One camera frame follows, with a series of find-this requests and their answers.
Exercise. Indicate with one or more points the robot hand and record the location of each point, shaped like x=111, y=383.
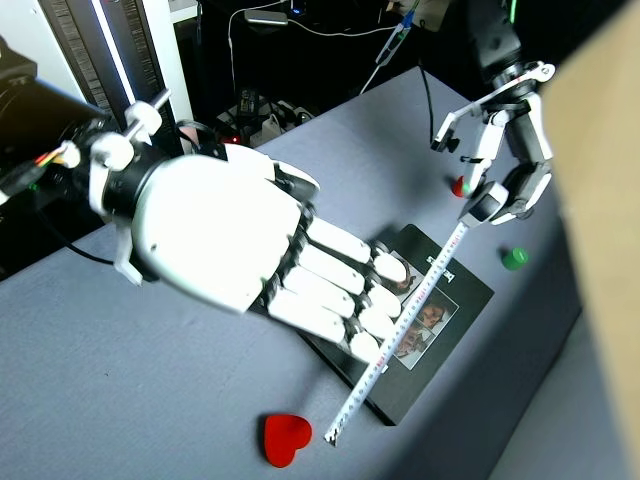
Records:
x=530, y=150
x=210, y=220

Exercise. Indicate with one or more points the grey tape measure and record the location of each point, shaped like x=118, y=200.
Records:
x=484, y=202

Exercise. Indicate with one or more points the black hardcover book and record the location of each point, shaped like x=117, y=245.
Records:
x=450, y=340

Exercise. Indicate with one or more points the small red block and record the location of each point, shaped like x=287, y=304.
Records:
x=457, y=188

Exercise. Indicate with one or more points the brown cardboard panel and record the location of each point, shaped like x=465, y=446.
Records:
x=600, y=200

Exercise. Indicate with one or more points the green cylinder block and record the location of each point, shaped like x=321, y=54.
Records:
x=515, y=259

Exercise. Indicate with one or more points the white power strip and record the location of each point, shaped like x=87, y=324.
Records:
x=270, y=125

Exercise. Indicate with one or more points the black power adapter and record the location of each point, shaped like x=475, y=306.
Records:
x=248, y=102

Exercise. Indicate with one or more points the white blue clip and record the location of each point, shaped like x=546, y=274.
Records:
x=395, y=40

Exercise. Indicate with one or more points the grey table cloth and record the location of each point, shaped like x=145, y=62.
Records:
x=150, y=390

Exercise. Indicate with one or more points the white black equipment rack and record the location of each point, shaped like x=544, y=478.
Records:
x=150, y=50

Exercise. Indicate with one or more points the red heart block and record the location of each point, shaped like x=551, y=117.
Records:
x=282, y=440

